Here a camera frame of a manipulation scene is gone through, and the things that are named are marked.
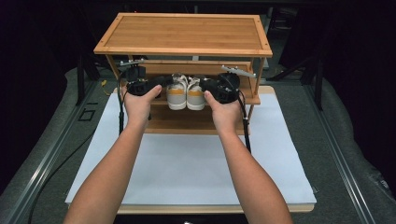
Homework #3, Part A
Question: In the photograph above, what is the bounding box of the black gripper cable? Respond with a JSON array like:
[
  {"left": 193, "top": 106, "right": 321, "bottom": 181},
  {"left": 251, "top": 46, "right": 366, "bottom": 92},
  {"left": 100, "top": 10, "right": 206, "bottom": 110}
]
[
  {"left": 237, "top": 89, "right": 252, "bottom": 154},
  {"left": 117, "top": 70, "right": 126, "bottom": 135}
]

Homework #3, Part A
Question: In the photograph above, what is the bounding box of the person's right hand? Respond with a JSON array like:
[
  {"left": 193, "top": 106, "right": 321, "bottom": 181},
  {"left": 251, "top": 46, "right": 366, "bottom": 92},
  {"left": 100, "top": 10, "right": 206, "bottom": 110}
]
[{"left": 204, "top": 91, "right": 247, "bottom": 134}]

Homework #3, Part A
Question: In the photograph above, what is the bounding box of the white sneaker with yellow stripe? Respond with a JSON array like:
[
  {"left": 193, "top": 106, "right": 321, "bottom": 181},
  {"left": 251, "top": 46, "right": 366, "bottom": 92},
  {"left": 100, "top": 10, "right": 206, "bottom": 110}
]
[
  {"left": 186, "top": 76, "right": 207, "bottom": 111},
  {"left": 165, "top": 73, "right": 189, "bottom": 111}
]

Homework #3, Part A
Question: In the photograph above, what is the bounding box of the wooden shoe rack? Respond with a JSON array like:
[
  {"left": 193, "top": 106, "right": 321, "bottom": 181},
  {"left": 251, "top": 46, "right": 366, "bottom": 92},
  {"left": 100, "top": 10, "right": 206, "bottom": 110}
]
[{"left": 92, "top": 12, "right": 274, "bottom": 135}]

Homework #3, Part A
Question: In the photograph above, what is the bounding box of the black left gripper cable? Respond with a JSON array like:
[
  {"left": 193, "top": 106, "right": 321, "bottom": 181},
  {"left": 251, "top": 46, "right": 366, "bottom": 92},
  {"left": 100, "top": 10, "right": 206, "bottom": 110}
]
[{"left": 117, "top": 70, "right": 126, "bottom": 135}]

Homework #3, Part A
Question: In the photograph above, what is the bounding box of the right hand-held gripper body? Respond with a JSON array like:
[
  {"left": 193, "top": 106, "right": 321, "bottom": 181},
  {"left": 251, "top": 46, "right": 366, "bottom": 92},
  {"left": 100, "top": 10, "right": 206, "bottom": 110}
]
[{"left": 206, "top": 64, "right": 257, "bottom": 105}]

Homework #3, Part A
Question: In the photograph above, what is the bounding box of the person's left hand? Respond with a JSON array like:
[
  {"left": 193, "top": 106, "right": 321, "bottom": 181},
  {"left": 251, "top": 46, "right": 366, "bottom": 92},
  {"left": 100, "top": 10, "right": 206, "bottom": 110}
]
[{"left": 120, "top": 84, "right": 163, "bottom": 129}]

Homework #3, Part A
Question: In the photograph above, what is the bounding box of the black metal stand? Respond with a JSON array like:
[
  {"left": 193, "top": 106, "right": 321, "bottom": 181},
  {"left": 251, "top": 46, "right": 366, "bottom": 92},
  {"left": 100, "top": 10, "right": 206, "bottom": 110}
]
[
  {"left": 266, "top": 46, "right": 326, "bottom": 112},
  {"left": 75, "top": 46, "right": 102, "bottom": 106}
]

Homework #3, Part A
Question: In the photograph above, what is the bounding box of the thin black cable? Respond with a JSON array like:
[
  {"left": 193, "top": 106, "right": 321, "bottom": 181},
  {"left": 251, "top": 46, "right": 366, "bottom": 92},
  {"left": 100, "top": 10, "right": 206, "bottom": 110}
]
[{"left": 27, "top": 130, "right": 96, "bottom": 224}]

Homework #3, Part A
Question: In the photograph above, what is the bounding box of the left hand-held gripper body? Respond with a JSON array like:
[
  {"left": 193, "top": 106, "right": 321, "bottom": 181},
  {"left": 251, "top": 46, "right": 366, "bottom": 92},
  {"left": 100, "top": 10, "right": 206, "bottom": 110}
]
[{"left": 118, "top": 59, "right": 163, "bottom": 97}]

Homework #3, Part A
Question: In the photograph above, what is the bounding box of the metal floor rail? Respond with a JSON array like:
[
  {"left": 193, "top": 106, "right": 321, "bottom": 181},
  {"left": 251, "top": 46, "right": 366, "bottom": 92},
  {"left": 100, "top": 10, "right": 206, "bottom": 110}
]
[
  {"left": 303, "top": 83, "right": 378, "bottom": 224},
  {"left": 0, "top": 79, "right": 105, "bottom": 224}
]

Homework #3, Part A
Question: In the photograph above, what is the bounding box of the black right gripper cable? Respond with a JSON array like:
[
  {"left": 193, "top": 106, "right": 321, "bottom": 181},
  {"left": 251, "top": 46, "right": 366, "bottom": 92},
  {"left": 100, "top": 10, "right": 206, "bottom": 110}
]
[{"left": 237, "top": 89, "right": 252, "bottom": 154}]

